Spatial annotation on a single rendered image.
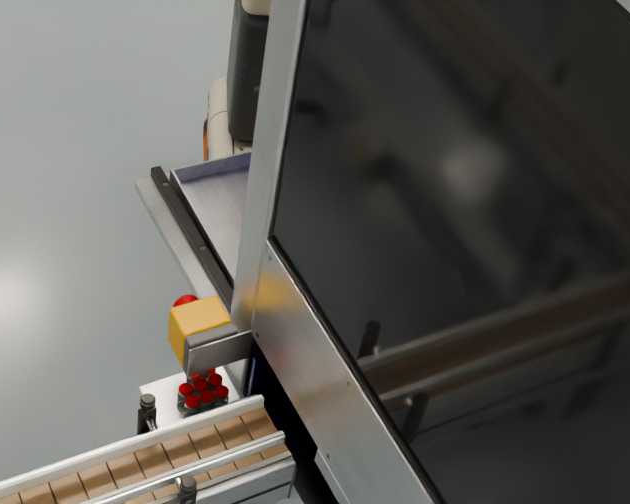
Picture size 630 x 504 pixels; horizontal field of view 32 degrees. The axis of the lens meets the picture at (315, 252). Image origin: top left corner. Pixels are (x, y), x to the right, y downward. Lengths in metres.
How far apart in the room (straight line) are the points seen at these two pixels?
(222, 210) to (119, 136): 1.48
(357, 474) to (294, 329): 0.19
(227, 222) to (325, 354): 0.58
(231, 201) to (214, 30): 1.92
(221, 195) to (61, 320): 1.03
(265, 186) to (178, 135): 2.00
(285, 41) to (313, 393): 0.44
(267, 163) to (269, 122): 0.06
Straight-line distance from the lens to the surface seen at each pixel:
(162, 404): 1.58
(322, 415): 1.35
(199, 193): 1.86
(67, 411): 2.64
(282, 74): 1.20
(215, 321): 1.48
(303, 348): 1.34
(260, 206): 1.34
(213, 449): 1.49
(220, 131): 2.91
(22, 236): 3.00
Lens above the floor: 2.18
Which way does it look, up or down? 46 degrees down
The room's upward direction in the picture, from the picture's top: 12 degrees clockwise
